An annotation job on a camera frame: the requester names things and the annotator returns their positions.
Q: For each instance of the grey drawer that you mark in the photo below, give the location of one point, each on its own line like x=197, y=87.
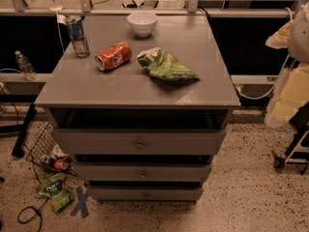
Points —
x=97, y=171
x=153, y=194
x=136, y=142

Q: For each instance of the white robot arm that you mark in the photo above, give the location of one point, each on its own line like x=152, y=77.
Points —
x=290, y=91

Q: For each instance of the grey drawer cabinet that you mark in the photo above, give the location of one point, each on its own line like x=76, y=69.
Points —
x=80, y=96

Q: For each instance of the grey bottom drawer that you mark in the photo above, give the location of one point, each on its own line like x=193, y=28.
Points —
x=153, y=194

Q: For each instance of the grey top drawer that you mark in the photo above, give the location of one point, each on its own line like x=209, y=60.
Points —
x=136, y=142

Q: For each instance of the green chip bag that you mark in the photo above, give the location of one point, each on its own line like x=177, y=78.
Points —
x=163, y=65

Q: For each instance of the crushed orange soda can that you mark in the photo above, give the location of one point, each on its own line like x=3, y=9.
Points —
x=113, y=56

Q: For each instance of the white bowl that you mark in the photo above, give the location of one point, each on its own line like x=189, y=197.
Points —
x=142, y=24

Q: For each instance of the tall blue energy can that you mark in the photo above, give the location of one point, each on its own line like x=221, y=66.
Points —
x=77, y=36

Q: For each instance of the green snack bag on floor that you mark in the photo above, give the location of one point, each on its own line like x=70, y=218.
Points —
x=54, y=189

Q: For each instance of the clear plastic water bottle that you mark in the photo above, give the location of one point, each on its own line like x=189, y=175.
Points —
x=25, y=66

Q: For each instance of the black stand leg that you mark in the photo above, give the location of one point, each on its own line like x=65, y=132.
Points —
x=17, y=150

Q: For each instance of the wire basket with trash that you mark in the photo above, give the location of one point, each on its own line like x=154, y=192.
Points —
x=46, y=153

